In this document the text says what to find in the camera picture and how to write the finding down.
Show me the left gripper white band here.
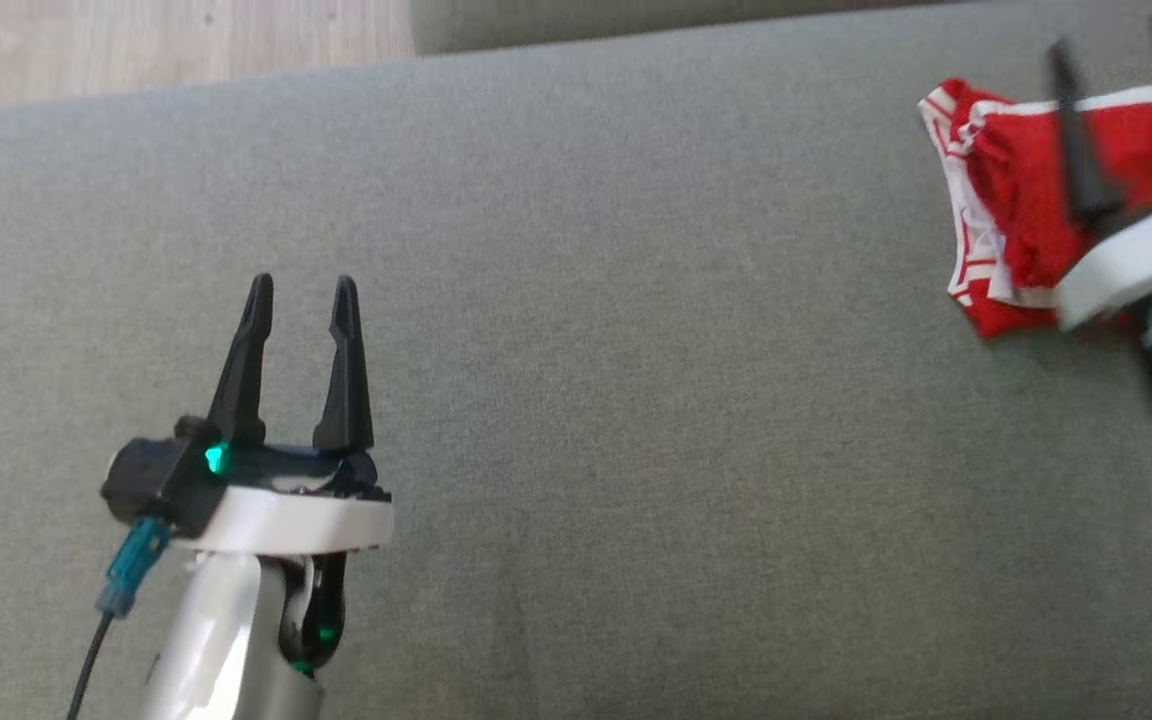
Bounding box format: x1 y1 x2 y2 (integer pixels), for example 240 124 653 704
171 272 395 556

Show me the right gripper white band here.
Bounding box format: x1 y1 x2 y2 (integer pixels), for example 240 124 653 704
1048 5 1152 331

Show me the red Bulls jersey top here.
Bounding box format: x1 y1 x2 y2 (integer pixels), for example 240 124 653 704
966 85 1152 291

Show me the wide grey sofa seat cushion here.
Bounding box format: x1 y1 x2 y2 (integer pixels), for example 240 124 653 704
0 0 1152 720

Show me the narrow grey sofa seat cushion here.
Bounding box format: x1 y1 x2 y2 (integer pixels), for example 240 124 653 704
408 0 937 56

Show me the left cable with teal plug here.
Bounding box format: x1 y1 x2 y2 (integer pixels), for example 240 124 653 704
66 515 175 720

